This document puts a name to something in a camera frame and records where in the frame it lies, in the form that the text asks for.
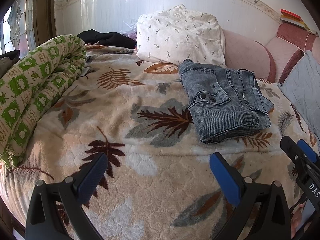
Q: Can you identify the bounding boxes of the grey-blue quilted pillow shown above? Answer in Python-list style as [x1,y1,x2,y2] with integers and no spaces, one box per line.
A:
[278,50,320,141]

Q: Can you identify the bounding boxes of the clear plastic wrap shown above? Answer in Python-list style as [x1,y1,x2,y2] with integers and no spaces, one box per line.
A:
[124,21,138,42]

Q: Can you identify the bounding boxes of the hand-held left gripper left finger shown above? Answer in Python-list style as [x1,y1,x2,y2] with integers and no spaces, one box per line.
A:
[26,152,109,240]

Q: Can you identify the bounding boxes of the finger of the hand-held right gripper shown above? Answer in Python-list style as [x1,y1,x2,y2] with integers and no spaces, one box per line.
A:
[297,139,320,167]
[280,136,311,179]

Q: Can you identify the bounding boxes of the red book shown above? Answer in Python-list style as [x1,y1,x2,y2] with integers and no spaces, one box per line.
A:
[280,9,302,20]

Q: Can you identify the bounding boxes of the green patterned quilt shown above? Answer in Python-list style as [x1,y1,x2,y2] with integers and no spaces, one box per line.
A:
[0,35,87,168]

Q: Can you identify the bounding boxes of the black cloth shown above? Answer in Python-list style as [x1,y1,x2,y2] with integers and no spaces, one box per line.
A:
[76,29,137,49]

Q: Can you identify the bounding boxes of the pink padded headboard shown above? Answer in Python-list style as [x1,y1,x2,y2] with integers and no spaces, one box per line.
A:
[222,22,320,84]

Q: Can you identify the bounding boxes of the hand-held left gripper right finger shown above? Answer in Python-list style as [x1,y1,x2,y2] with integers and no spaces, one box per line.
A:
[209,152,292,240]

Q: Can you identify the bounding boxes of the grey-blue denim pants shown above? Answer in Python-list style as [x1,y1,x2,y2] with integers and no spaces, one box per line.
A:
[178,59,275,144]

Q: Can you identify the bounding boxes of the stained glass window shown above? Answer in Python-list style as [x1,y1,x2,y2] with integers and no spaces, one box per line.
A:
[0,0,38,55]

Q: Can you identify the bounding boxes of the person's right hand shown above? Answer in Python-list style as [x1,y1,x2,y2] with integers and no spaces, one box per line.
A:
[289,201,310,238]

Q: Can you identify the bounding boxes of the dark cloth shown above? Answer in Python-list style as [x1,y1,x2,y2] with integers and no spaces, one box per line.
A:
[0,50,21,78]

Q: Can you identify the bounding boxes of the leaf print fleece blanket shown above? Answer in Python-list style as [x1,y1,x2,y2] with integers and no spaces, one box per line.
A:
[0,42,320,240]

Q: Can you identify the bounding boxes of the white sprig print pillow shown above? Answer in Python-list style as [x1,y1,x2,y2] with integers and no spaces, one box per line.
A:
[136,4,227,68]

